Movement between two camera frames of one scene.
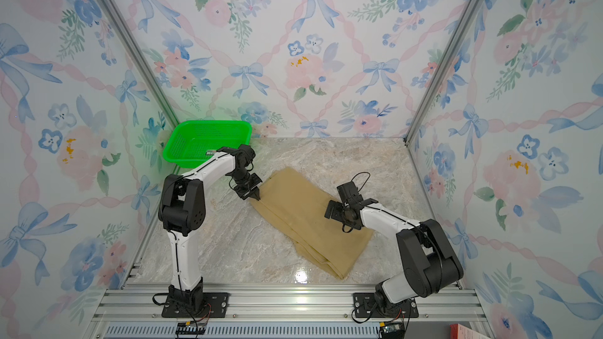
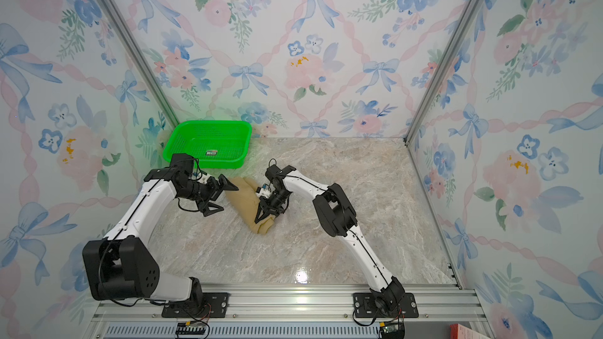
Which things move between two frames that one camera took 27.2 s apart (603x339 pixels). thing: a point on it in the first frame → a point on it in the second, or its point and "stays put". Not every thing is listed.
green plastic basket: (189, 140) stays put
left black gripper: (253, 194) → (218, 189)
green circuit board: (392, 329) stays put
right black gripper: (335, 213) → (268, 209)
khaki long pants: (298, 205) → (243, 200)
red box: (458, 331) stays put
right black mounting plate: (365, 306) stays put
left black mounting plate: (213, 305) stays put
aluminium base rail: (282, 314) stays put
